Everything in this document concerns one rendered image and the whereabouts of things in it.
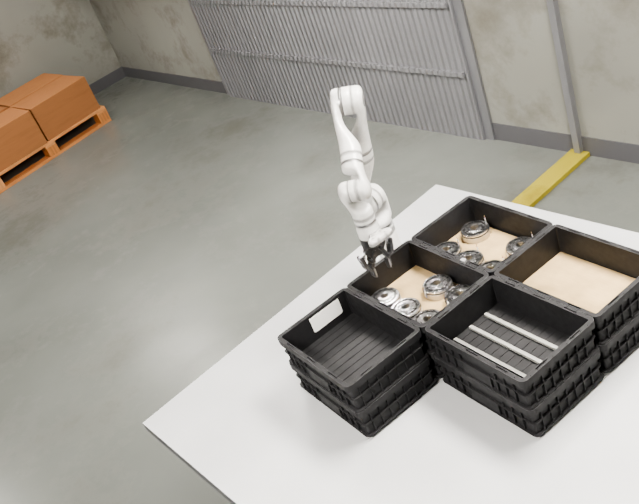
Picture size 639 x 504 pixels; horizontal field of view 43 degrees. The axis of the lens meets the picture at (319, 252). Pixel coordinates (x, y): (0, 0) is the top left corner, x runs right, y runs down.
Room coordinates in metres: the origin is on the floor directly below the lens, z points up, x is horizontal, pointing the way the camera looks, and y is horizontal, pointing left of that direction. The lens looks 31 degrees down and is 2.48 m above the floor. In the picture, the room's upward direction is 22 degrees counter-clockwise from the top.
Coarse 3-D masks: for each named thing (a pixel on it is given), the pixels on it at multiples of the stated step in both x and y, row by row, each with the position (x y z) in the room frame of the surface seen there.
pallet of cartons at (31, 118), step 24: (24, 96) 7.97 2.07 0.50; (48, 96) 7.63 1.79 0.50; (72, 96) 7.70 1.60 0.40; (0, 120) 7.49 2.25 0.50; (24, 120) 7.38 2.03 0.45; (48, 120) 7.51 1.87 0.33; (72, 120) 7.63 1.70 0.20; (96, 120) 7.83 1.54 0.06; (0, 144) 7.22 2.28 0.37; (24, 144) 7.32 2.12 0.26; (48, 144) 7.44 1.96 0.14; (72, 144) 7.56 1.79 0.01; (0, 168) 7.16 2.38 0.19; (0, 192) 7.08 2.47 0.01
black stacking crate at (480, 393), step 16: (448, 368) 1.83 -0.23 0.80; (592, 368) 1.65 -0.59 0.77; (448, 384) 1.86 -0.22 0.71; (464, 384) 1.79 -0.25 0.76; (480, 384) 1.71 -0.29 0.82; (576, 384) 1.62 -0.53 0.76; (592, 384) 1.64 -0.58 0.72; (480, 400) 1.74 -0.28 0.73; (496, 400) 1.68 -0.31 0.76; (544, 400) 1.56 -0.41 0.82; (560, 400) 1.59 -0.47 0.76; (576, 400) 1.61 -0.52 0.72; (512, 416) 1.63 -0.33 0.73; (528, 416) 1.56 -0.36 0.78; (544, 416) 1.56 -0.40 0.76; (560, 416) 1.58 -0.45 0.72; (528, 432) 1.57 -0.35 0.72; (544, 432) 1.55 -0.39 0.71
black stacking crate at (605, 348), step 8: (632, 320) 1.71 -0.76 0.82; (624, 328) 1.70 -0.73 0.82; (632, 328) 1.72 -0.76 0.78; (616, 336) 1.68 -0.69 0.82; (624, 336) 1.71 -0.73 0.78; (632, 336) 1.71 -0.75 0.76; (608, 344) 1.67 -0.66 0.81; (616, 344) 1.69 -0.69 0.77; (624, 344) 1.70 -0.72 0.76; (632, 344) 1.72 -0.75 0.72; (600, 352) 1.68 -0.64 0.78; (608, 352) 1.68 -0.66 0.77; (616, 352) 1.69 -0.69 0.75; (624, 352) 1.70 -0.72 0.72; (600, 360) 1.69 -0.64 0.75; (608, 360) 1.68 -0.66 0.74; (616, 360) 1.69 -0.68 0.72; (600, 368) 1.69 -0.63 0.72; (608, 368) 1.67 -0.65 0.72
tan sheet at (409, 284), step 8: (408, 272) 2.34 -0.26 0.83; (416, 272) 2.32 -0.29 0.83; (424, 272) 2.30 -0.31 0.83; (400, 280) 2.31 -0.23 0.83; (408, 280) 2.29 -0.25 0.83; (416, 280) 2.28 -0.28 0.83; (424, 280) 2.26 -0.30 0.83; (400, 288) 2.27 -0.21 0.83; (408, 288) 2.25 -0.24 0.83; (416, 288) 2.23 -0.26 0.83; (408, 296) 2.21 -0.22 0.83; (416, 296) 2.19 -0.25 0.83; (424, 296) 2.17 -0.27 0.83; (424, 304) 2.13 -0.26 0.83; (432, 304) 2.12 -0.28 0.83; (440, 304) 2.10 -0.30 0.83
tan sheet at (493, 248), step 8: (496, 232) 2.36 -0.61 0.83; (448, 240) 2.43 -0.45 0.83; (456, 240) 2.41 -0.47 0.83; (488, 240) 2.33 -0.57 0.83; (496, 240) 2.32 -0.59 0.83; (504, 240) 2.30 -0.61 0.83; (464, 248) 2.34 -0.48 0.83; (472, 248) 2.33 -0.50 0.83; (480, 248) 2.31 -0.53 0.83; (488, 248) 2.29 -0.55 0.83; (496, 248) 2.27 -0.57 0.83; (504, 248) 2.25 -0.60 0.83; (488, 256) 2.25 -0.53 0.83; (496, 256) 2.23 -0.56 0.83; (504, 256) 2.21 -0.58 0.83
